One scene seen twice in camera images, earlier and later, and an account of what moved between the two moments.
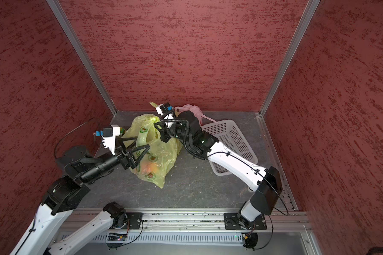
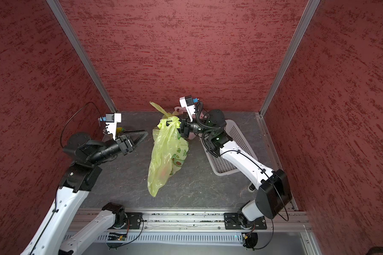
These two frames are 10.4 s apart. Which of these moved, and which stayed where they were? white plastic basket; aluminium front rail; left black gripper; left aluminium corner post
Moved: left black gripper
Stayed: white plastic basket; left aluminium corner post; aluminium front rail
